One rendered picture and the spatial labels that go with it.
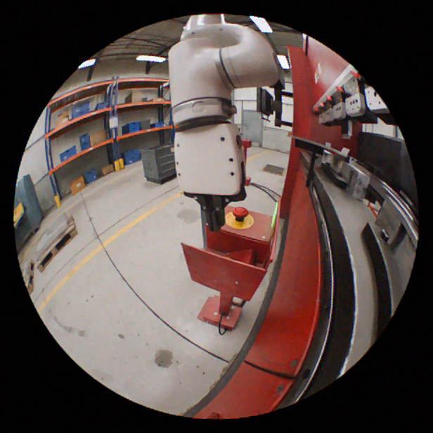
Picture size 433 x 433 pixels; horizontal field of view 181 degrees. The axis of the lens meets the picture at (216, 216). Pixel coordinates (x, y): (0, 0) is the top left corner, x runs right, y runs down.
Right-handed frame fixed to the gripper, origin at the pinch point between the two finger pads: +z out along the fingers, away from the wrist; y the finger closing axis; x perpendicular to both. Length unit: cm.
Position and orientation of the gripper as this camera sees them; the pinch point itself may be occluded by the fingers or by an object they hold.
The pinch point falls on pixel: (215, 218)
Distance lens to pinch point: 24.6
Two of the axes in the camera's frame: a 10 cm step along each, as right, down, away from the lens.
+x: -3.9, 5.1, -7.6
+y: -9.1, -1.3, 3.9
